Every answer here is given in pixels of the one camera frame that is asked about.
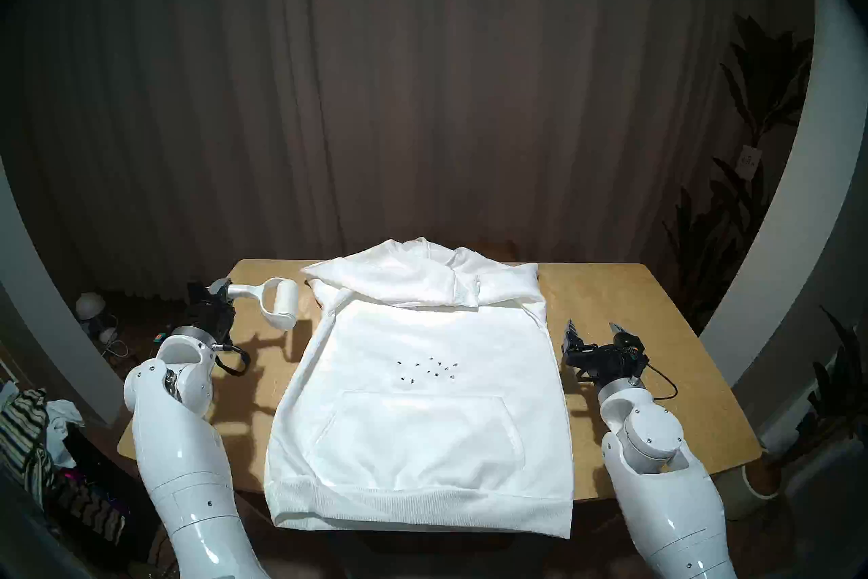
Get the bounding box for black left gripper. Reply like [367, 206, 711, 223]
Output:
[179, 278, 237, 345]

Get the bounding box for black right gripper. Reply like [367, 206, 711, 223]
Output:
[562, 320, 642, 390]

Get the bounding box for white lint roller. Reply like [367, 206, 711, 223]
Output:
[227, 278, 300, 332]

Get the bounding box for white mushroom lamp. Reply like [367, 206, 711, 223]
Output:
[75, 293, 104, 335]

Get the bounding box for white curved arch pillar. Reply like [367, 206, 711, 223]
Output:
[698, 0, 868, 390]
[0, 157, 127, 426]

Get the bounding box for crumpled white cloth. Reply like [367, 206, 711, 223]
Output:
[44, 400, 86, 449]

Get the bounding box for white hoodie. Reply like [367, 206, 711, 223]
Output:
[263, 237, 576, 539]

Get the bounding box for plant in white pot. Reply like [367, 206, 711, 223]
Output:
[712, 306, 868, 521]

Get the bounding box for black white striped cloth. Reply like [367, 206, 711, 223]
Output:
[0, 388, 127, 544]

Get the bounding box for brown pleated curtain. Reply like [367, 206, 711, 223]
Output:
[14, 0, 814, 300]

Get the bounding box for tall dark leafy plant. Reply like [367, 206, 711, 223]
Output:
[661, 11, 814, 335]

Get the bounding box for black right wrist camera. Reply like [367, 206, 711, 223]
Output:
[614, 342, 649, 376]

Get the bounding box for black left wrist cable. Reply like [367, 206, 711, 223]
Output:
[213, 344, 251, 377]

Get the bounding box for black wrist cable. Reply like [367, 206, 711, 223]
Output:
[641, 361, 679, 401]
[213, 344, 251, 377]

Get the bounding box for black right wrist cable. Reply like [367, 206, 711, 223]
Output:
[641, 361, 679, 401]

